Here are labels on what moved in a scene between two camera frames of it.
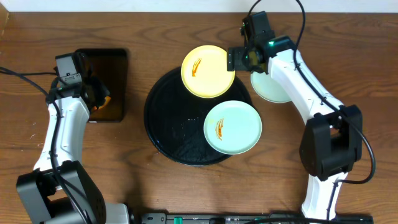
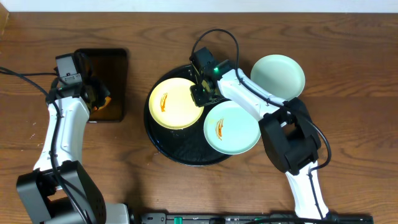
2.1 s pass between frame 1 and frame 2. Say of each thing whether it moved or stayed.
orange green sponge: stayed
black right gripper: moved
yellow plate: moved
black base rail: stayed
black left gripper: stayed
